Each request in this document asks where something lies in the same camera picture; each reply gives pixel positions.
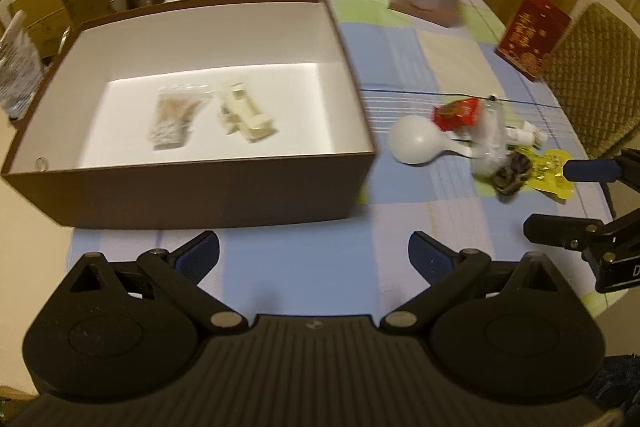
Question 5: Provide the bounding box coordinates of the dark brown patterned item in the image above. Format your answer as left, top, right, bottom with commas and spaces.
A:
492, 151, 534, 202

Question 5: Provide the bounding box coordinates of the brown cardboard box white inside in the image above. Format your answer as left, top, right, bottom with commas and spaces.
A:
0, 0, 379, 231

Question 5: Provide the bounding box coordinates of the clear bag of cotton swabs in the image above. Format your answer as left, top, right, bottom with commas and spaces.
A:
149, 83, 212, 152

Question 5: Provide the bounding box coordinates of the clear plastic bag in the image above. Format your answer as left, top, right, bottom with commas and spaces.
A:
469, 93, 512, 182

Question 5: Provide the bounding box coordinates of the white plastic packaged item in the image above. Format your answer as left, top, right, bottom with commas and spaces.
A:
214, 78, 279, 144

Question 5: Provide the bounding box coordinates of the red gold printed box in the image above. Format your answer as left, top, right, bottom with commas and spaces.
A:
494, 0, 573, 83

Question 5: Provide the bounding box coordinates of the yellow foil packet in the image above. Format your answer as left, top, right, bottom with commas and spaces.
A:
525, 148, 577, 202

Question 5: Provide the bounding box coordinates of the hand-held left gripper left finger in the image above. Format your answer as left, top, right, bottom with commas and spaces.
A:
67, 230, 249, 337

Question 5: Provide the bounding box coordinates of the woven tan chair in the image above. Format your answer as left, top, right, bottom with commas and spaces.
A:
539, 1, 640, 160

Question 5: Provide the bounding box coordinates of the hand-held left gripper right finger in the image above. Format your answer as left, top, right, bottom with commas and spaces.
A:
378, 231, 559, 336

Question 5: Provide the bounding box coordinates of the checked pastel tablecloth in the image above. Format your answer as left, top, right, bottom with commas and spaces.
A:
65, 0, 617, 325

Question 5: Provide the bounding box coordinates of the red snack packet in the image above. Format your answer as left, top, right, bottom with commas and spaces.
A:
432, 97, 482, 134

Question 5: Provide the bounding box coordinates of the dark fuzzy clothing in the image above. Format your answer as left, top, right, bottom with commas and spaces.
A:
589, 353, 640, 427

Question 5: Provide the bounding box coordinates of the white green toothpaste tube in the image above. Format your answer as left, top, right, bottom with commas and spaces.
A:
504, 119, 547, 148

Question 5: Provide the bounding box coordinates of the small brown cardboard carton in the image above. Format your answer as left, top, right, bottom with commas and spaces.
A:
7, 0, 72, 60

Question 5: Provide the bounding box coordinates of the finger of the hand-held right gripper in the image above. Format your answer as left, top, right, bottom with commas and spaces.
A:
523, 213, 608, 254
563, 151, 640, 188

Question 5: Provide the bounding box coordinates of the white plastic spoon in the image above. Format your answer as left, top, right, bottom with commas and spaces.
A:
388, 114, 477, 166

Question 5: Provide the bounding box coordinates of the white plastic bag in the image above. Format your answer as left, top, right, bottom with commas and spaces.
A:
0, 11, 47, 118

